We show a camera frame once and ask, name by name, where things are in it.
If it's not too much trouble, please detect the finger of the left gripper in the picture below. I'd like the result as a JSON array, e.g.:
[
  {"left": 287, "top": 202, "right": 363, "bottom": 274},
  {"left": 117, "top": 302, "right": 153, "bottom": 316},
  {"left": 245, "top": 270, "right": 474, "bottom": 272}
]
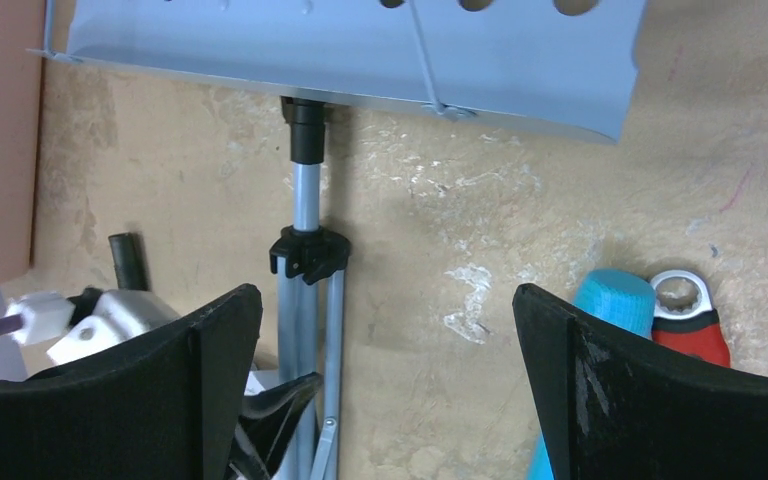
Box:
[{"left": 228, "top": 372, "right": 323, "bottom": 480}]

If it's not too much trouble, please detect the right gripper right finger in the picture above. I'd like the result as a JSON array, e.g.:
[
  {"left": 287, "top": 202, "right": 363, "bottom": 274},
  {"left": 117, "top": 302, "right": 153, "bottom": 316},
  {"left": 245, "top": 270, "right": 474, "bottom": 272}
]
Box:
[{"left": 512, "top": 283, "right": 768, "bottom": 479}]

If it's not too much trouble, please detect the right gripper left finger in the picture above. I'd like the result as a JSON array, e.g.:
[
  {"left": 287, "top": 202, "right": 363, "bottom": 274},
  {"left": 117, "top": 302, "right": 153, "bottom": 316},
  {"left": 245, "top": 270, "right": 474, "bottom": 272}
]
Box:
[{"left": 0, "top": 284, "right": 263, "bottom": 479}]

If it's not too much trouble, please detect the blue music stand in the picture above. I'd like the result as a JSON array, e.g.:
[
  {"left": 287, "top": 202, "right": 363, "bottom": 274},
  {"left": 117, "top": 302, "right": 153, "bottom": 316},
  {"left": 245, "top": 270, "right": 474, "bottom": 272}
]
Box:
[{"left": 38, "top": 1, "right": 646, "bottom": 479}]

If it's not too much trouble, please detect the blue toy microphone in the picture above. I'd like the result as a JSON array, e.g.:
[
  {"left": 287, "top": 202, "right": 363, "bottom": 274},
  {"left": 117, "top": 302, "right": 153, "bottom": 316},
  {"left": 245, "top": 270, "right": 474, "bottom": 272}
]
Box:
[{"left": 516, "top": 269, "right": 655, "bottom": 479}]

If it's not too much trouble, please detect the red adjustable wrench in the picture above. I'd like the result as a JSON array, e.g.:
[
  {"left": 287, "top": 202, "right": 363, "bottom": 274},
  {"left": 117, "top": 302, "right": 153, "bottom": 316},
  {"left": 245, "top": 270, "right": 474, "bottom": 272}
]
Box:
[{"left": 649, "top": 269, "right": 732, "bottom": 368}]

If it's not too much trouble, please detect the black rubber hose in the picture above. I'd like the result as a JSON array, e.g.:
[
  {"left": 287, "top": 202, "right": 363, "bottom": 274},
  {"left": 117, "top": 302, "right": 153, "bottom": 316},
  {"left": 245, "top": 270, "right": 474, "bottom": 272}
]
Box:
[{"left": 107, "top": 232, "right": 150, "bottom": 293}]

